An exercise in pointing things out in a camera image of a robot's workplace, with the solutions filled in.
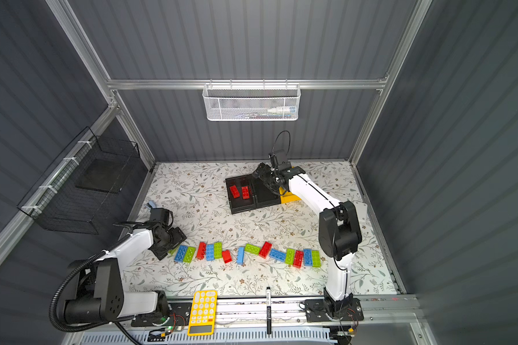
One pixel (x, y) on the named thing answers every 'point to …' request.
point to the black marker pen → (268, 309)
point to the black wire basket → (78, 193)
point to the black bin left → (241, 193)
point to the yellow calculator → (202, 318)
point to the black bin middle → (264, 195)
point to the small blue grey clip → (152, 204)
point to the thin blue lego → (240, 257)
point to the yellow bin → (288, 196)
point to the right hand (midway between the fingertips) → (260, 176)
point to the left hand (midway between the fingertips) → (177, 243)
